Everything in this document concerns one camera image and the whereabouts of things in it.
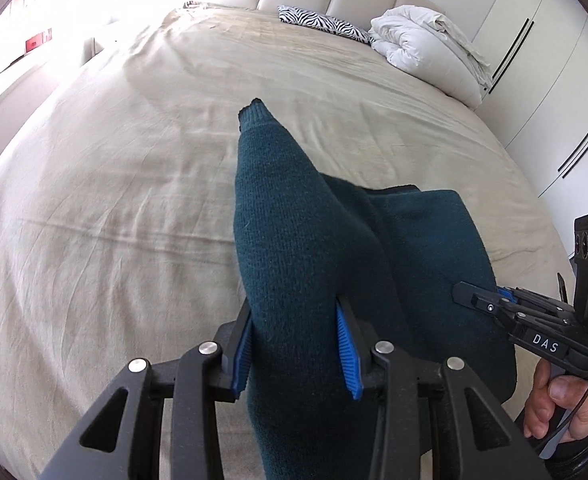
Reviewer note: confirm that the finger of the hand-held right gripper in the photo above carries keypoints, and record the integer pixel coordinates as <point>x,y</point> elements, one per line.
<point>529,302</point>
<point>479,297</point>

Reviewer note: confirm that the person's right hand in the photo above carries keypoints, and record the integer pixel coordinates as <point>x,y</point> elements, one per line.
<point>574,405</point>

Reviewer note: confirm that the dark green sweater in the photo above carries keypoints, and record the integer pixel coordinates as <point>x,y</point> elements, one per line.
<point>299,240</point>

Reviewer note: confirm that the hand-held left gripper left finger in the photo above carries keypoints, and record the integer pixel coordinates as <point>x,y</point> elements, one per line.
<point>241,355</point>

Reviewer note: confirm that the white wardrobe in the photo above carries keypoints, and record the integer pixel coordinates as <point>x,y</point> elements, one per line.
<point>549,60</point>

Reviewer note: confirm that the zebra print pillow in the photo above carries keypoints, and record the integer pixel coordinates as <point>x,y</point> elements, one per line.
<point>196,5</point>
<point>324,22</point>

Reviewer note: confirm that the white folded duvet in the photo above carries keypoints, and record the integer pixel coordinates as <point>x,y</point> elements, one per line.
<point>424,45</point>

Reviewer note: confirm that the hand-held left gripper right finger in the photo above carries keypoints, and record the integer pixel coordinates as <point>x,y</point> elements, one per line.
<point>349,360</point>

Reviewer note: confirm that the beige bed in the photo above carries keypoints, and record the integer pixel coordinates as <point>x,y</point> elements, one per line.
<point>123,185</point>

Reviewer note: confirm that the red box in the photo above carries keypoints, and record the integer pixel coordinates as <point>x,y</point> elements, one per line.
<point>38,41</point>

